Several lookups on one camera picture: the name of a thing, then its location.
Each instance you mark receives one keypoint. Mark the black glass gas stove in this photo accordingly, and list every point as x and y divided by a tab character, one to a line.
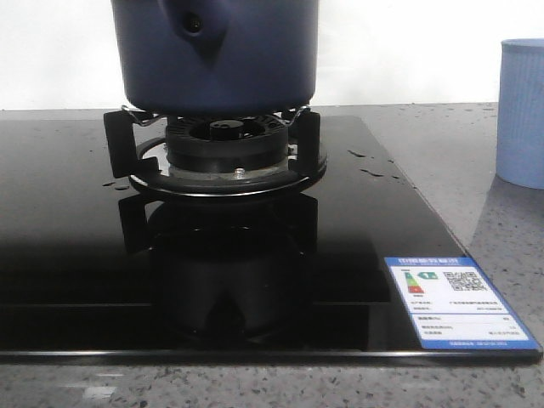
94	272

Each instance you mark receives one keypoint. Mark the light blue plastic cup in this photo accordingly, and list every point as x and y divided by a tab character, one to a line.
519	150

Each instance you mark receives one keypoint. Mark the black metal pot support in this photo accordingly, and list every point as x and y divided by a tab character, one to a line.
147	168

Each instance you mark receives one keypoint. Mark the blue energy label sticker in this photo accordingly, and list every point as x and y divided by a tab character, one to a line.
452	305

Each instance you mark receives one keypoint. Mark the black round gas burner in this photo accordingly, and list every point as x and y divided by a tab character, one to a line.
218	145

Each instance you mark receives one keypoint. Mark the dark blue cooking pot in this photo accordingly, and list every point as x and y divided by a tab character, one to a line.
217	58

